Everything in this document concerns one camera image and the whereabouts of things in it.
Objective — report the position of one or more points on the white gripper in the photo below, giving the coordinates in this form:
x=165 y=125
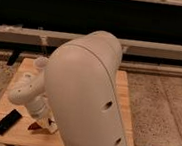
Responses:
x=48 y=122

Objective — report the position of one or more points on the dark red pepper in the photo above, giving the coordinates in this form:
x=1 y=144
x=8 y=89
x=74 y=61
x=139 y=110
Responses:
x=34 y=126

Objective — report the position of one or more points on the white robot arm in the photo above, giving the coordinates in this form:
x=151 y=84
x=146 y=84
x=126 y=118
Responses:
x=78 y=83

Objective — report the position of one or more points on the black rectangular sponge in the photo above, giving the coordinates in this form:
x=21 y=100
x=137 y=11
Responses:
x=9 y=121

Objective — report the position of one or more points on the light wooden table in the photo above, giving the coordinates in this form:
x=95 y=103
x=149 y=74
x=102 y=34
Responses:
x=19 y=135

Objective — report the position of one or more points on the grey metal rail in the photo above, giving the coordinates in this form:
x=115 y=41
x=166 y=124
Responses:
x=15 y=34

